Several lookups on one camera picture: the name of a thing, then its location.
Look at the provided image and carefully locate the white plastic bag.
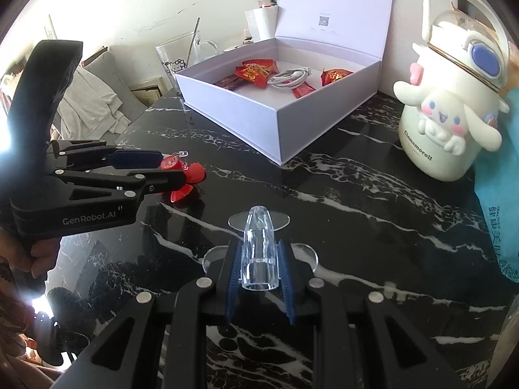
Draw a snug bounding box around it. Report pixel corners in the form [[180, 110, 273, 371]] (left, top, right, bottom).
[[490, 292, 519, 389]]

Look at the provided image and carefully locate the blue plastic bag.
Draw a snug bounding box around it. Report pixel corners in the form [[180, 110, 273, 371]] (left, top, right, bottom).
[[472, 89, 519, 284]]

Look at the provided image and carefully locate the dark red wrapped candy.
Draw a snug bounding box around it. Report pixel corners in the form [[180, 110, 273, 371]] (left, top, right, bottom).
[[213, 74, 241, 89]]

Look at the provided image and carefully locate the white paper towel roll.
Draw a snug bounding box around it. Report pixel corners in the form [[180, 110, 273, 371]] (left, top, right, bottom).
[[244, 6, 280, 43]]

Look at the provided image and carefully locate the light grey garment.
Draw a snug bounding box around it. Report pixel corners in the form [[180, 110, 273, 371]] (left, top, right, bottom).
[[57, 67, 132, 136]]

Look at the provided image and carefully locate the glass mug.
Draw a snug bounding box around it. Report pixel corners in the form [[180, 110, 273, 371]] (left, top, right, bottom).
[[155, 31, 220, 90]]

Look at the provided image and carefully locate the white cartoon dog kettle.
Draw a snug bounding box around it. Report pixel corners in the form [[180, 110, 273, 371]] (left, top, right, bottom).
[[392, 0, 512, 182]]

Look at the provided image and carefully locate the large red gold snack packet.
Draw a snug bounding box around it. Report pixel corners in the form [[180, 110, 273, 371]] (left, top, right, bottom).
[[235, 59, 278, 88]]

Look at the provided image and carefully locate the grey leaf pattern chair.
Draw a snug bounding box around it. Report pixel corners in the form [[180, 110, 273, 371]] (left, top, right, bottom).
[[83, 46, 149, 138]]

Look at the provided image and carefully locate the person's left hand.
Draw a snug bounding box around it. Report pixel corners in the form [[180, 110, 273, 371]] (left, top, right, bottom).
[[0, 227, 61, 276]]

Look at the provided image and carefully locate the leaning framed picture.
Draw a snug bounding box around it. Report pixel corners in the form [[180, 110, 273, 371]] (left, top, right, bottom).
[[130, 75, 173, 106]]

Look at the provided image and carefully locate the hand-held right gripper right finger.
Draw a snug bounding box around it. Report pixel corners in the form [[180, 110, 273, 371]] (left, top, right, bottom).
[[278, 240, 463, 389]]

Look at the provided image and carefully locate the lavender gift box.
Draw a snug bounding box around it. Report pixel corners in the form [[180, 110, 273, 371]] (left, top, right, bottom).
[[174, 0, 396, 166]]

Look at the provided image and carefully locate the white cable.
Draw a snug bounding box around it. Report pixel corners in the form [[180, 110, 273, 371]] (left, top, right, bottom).
[[268, 68, 312, 89]]

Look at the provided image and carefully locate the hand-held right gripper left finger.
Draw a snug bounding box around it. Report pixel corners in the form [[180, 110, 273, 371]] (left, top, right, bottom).
[[53, 239, 244, 389]]

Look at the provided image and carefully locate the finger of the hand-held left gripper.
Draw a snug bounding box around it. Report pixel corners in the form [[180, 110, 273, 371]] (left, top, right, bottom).
[[51, 140, 163, 171], [52, 169, 186, 205]]

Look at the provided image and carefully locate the red gold candy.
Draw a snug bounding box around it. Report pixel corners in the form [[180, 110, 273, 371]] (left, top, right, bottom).
[[320, 67, 354, 87]]

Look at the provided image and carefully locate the clear plastic holder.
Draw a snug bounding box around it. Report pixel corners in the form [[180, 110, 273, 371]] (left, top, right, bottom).
[[203, 206, 319, 292]]

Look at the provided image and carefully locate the metal spoon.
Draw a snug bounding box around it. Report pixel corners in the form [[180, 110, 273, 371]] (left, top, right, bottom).
[[184, 17, 201, 65]]

